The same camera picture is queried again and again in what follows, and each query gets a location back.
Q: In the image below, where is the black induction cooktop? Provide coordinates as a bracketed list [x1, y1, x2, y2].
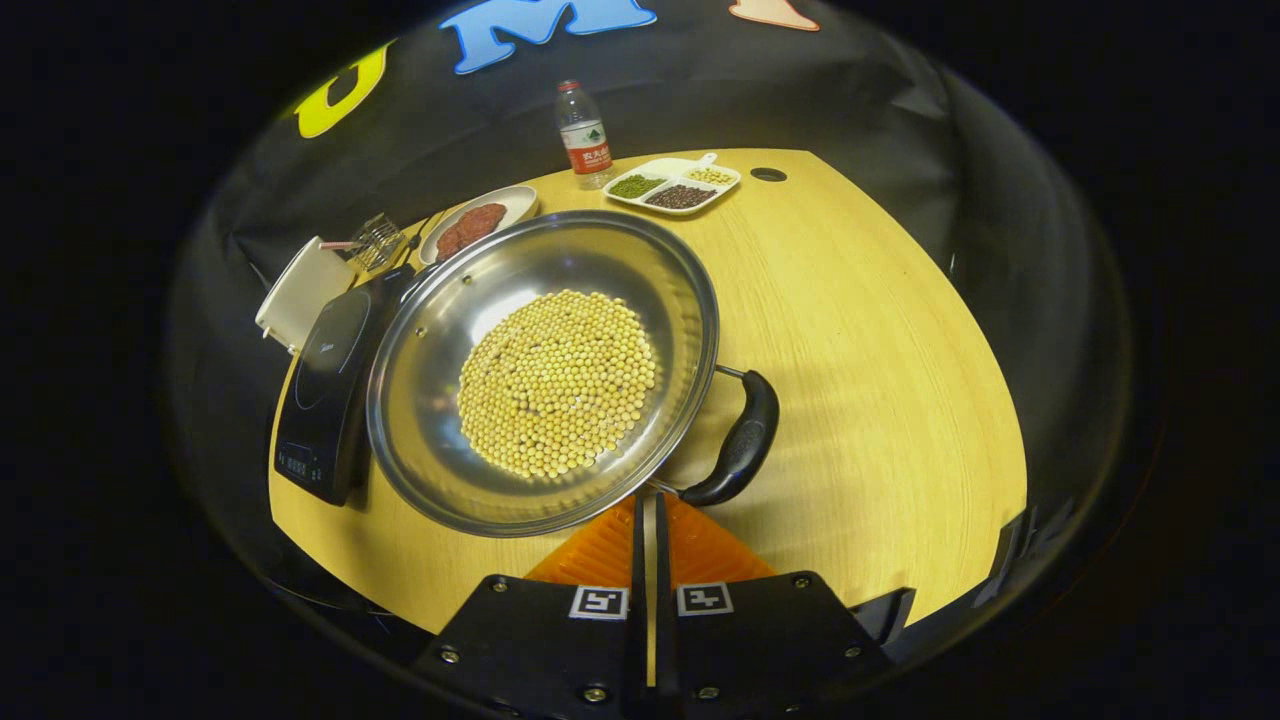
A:
[273, 265, 416, 506]

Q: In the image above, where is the pile of soybeans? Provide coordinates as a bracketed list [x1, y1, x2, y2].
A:
[457, 289, 659, 480]

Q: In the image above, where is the stainless steel pot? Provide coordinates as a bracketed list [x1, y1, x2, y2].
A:
[365, 208, 781, 539]

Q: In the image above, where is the clear plastic water bottle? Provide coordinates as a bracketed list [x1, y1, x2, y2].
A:
[556, 80, 616, 191]

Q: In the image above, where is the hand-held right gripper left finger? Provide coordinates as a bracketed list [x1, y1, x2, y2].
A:
[412, 490, 650, 719]

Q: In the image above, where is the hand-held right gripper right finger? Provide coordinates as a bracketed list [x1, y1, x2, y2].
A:
[655, 490, 895, 719]

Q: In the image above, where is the small wire rack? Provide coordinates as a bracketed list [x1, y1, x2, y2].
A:
[320, 212, 408, 273]

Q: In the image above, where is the heap of dark red beans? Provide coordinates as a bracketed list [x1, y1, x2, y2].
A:
[645, 184, 718, 210]

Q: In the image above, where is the round white plate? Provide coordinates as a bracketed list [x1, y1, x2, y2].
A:
[418, 185, 539, 266]

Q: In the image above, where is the white toaster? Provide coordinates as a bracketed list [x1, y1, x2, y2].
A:
[255, 236, 356, 356]

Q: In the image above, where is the white divided dish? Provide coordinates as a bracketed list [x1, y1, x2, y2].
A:
[603, 152, 742, 217]

